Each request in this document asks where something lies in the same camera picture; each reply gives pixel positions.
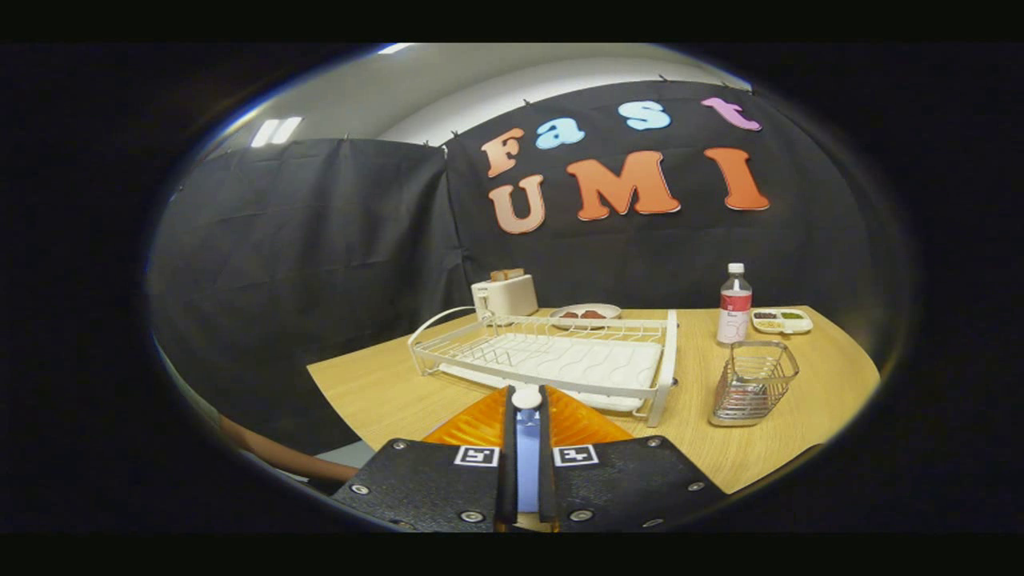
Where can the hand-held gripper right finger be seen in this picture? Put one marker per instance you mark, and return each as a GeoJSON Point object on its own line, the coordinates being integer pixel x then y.
{"type": "Point", "coordinates": [546, 480]}

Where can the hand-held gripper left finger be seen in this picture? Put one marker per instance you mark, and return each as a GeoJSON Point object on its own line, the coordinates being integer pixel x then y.
{"type": "Point", "coordinates": [508, 480]}

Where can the blue plate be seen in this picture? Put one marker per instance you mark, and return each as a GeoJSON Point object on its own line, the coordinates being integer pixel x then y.
{"type": "Point", "coordinates": [528, 464]}

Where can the metal spoon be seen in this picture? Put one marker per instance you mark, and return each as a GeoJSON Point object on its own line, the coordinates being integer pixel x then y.
{"type": "Point", "coordinates": [526, 398]}

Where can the beige round plate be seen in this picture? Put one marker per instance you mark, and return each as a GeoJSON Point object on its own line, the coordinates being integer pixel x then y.
{"type": "Point", "coordinates": [612, 309]}

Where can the white toaster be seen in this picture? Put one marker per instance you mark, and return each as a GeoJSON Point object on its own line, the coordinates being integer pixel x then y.
{"type": "Point", "coordinates": [512, 296]}

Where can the clear plastic water bottle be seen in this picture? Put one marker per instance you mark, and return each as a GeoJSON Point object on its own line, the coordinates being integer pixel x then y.
{"type": "Point", "coordinates": [734, 312]}

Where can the white divided snack tray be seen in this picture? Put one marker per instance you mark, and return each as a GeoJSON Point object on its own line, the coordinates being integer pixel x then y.
{"type": "Point", "coordinates": [800, 326]}

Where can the black backdrop cloth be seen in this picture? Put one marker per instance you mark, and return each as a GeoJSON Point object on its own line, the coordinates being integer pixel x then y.
{"type": "Point", "coordinates": [320, 240]}

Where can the narrow ceiling light panel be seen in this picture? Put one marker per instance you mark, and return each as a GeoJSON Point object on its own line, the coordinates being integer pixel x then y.
{"type": "Point", "coordinates": [276, 131]}

